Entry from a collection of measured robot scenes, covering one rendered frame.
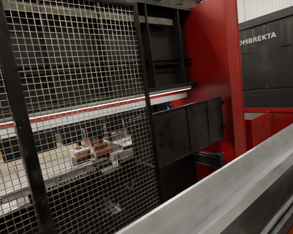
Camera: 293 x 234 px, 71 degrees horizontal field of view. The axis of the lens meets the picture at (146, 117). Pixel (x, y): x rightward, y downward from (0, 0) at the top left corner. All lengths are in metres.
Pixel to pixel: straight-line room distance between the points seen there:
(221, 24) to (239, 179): 2.15
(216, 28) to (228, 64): 0.38
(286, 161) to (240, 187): 0.05
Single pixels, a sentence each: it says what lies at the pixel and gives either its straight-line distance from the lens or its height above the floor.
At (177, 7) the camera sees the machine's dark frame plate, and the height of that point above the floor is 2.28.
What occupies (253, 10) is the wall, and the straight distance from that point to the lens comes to 9.15.
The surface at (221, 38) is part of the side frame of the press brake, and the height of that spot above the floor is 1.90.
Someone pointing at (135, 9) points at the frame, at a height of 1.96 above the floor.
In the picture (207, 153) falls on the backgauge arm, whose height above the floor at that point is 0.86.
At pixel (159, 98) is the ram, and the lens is 2.23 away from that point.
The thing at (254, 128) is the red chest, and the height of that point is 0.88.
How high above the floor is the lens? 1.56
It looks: 9 degrees down
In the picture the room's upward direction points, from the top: 8 degrees counter-clockwise
